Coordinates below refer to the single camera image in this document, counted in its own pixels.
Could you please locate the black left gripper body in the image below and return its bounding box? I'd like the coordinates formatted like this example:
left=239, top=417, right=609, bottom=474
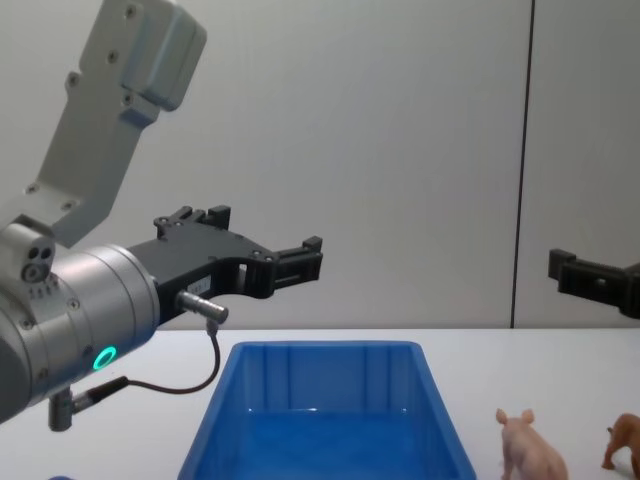
left=127, top=229, right=275, bottom=332

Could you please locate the brown toy animal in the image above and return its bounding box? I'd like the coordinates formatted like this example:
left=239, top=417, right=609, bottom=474
left=600, top=412, right=640, bottom=471

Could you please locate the blue plastic bin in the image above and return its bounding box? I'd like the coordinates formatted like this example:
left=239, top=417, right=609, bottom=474
left=177, top=340, right=479, bottom=480

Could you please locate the pink toy pig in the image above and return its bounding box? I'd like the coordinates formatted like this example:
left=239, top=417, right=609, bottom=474
left=494, top=407, right=570, bottom=480

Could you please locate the thin dark gripper cable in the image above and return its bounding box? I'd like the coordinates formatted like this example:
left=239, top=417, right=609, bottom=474
left=48, top=291, right=230, bottom=432

